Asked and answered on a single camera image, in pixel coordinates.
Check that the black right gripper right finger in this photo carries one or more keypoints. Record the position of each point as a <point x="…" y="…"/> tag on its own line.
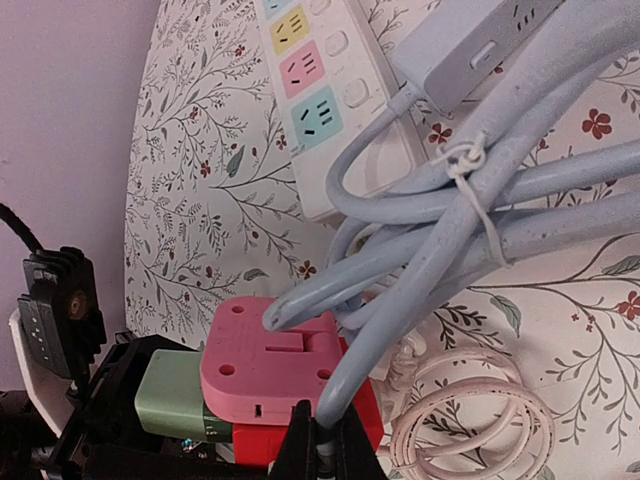
<point x="354" y="455"/>

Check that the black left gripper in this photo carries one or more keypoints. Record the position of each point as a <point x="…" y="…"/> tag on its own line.
<point x="103" y="438"/>

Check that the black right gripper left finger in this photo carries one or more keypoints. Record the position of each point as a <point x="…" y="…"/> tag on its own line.
<point x="297" y="458"/>

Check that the red cube socket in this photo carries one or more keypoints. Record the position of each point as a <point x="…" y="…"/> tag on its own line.
<point x="259" y="446"/>

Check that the green plug adapter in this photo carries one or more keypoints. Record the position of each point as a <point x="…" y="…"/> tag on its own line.
<point x="170" y="402"/>

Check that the pink plug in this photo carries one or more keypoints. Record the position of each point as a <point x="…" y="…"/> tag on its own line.
<point x="252" y="376"/>

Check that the white multicolour power strip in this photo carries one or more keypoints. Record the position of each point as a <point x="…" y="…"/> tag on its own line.
<point x="331" y="80"/>

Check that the floral patterned table mat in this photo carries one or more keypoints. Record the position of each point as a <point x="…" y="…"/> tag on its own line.
<point x="213" y="212"/>

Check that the light blue power strip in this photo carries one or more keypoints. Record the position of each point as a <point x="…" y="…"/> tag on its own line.
<point x="454" y="48"/>

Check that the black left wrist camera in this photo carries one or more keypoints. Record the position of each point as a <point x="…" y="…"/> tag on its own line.
<point x="60" y="315"/>

